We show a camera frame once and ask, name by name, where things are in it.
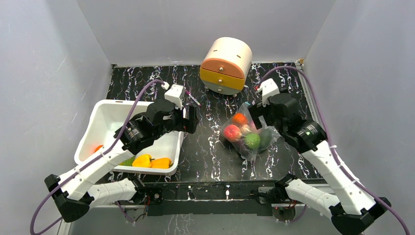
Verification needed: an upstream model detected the orange pumpkin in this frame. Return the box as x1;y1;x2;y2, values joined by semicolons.
231;113;249;126

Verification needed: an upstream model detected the beige garlic bulb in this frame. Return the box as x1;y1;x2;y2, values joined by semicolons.
240;124;253;136

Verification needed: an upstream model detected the clear zip top bag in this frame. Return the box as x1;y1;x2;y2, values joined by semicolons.
220;102;281;162

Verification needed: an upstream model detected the dark green avocado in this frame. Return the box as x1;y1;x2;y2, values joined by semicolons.
258;129;273;150

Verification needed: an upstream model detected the green cabbage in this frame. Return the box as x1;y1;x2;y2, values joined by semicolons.
244;133;260;149

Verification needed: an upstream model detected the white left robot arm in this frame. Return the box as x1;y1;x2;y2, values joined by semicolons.
45;98;199;222

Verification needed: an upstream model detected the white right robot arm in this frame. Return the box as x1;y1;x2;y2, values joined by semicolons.
248;93;391;235

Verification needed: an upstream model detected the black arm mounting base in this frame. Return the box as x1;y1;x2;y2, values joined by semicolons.
142;181;302;218

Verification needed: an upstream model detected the pink marker pen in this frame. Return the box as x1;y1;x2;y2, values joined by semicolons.
185;90;202;107

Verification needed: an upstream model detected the yellow orange bell pepper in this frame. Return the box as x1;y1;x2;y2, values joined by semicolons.
151;158;173;169

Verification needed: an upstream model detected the round pastel drawer cabinet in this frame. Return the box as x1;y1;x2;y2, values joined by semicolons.
199;37;253;96

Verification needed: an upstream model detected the green leafy vegetable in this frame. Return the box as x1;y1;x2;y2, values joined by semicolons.
120;156;136;166

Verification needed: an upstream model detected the white plastic bin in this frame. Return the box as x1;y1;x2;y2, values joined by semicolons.
74;98;184;176

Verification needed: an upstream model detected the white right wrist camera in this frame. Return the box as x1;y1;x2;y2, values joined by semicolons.
256;78;280;107

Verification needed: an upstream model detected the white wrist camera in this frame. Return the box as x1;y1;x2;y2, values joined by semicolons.
256;78;280;107
164;84;186;110

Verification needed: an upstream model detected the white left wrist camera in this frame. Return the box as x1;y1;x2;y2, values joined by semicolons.
164;84;186;110

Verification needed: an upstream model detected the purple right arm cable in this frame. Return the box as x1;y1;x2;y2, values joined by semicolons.
255;66;411;235

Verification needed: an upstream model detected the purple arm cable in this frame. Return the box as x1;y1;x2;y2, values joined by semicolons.
255;66;411;235
29;79;169;235

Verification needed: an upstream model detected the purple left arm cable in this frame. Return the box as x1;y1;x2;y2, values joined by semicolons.
29;79;169;235

